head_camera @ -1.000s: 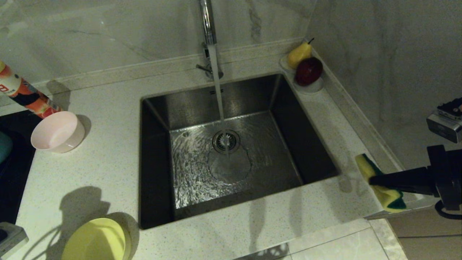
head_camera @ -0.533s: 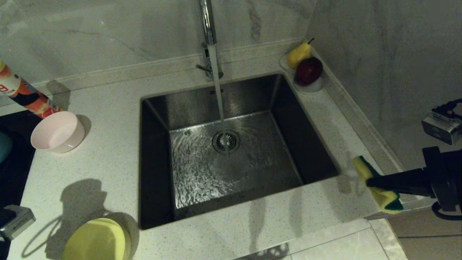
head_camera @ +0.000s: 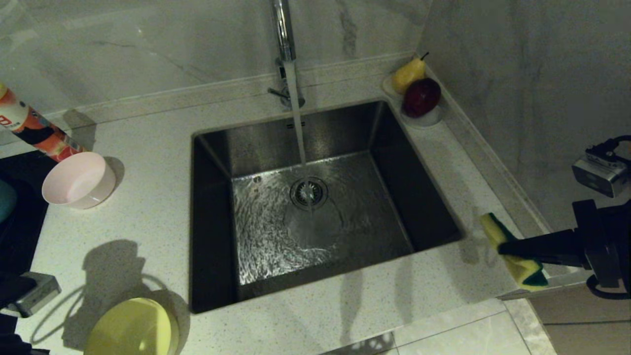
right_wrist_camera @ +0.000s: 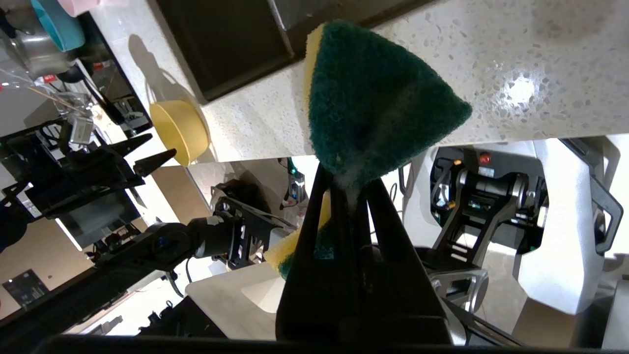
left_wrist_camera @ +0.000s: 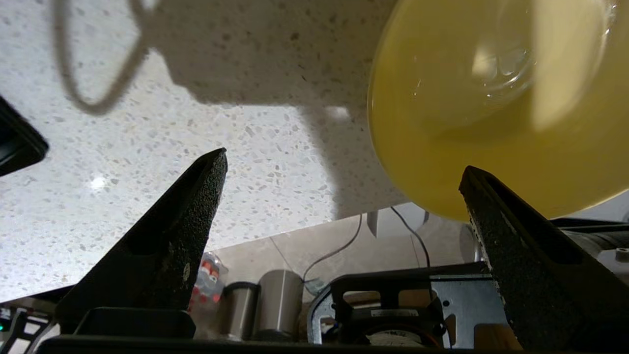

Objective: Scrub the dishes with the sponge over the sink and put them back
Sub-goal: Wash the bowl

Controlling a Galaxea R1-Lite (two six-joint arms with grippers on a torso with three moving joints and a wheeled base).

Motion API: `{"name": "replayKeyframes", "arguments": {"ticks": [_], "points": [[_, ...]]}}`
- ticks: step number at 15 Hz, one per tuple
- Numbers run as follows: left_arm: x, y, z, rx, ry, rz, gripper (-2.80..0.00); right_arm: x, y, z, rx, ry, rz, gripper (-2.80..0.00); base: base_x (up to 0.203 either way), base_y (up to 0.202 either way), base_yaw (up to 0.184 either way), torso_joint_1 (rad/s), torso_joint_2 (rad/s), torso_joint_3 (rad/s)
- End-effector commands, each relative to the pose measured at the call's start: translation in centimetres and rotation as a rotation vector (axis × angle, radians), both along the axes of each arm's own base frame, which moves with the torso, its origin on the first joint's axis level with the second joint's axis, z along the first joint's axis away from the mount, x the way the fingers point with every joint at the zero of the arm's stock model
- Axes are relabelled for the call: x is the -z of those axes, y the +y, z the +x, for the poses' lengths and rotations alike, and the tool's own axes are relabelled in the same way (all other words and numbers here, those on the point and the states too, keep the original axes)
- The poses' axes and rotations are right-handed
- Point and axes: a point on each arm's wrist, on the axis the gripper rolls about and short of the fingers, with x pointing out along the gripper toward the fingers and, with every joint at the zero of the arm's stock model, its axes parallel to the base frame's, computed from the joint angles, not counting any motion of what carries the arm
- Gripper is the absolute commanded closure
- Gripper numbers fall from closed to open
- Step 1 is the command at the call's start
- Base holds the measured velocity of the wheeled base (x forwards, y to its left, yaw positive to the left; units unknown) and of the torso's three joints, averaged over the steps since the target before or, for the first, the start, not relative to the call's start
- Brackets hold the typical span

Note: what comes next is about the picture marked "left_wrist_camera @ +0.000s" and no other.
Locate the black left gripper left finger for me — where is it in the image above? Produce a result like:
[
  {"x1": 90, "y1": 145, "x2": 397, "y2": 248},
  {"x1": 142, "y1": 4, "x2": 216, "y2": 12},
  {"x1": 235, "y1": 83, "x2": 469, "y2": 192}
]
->
[{"x1": 55, "y1": 147, "x2": 229, "y2": 340}]

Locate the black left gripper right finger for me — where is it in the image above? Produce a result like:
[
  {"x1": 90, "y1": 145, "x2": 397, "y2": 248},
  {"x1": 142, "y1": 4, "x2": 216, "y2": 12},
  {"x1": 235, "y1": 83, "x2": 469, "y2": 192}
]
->
[{"x1": 458, "y1": 166, "x2": 629, "y2": 351}]

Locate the yellow plastic bowl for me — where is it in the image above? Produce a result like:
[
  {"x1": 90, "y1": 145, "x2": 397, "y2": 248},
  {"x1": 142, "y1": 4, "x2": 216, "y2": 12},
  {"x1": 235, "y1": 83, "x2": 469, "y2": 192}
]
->
[{"x1": 367, "y1": 0, "x2": 629, "y2": 223}]

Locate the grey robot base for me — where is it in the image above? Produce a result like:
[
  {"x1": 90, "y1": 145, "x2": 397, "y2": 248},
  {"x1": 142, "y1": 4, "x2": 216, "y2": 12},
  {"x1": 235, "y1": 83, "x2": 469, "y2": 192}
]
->
[{"x1": 306, "y1": 262, "x2": 514, "y2": 349}]

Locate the clear bag with red caps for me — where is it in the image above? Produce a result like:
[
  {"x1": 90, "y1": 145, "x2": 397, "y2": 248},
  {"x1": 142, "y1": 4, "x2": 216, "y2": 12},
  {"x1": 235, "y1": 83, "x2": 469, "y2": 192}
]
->
[{"x1": 188, "y1": 252, "x2": 229, "y2": 315}]

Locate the silver metal cylinder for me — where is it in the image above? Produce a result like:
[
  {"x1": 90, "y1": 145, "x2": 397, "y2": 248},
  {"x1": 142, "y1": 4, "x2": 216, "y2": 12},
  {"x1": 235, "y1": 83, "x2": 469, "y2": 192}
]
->
[
  {"x1": 257, "y1": 269, "x2": 305, "y2": 341},
  {"x1": 220, "y1": 281, "x2": 260, "y2": 341}
]

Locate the black induction cooktop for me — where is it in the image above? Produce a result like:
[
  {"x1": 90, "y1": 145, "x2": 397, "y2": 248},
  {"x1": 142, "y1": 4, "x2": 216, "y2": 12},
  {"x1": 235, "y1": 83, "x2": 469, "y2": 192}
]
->
[{"x1": 0, "y1": 96, "x2": 50, "y2": 177}]

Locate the black floor cable with plug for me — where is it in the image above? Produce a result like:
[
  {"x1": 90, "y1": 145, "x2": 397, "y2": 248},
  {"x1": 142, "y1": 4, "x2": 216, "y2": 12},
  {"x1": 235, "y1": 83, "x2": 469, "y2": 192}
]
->
[{"x1": 390, "y1": 206, "x2": 432, "y2": 269}]

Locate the thin black cable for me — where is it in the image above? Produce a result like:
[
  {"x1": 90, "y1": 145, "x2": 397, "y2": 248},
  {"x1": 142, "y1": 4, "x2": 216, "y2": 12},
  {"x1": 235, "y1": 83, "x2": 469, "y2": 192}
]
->
[{"x1": 301, "y1": 213, "x2": 364, "y2": 285}]

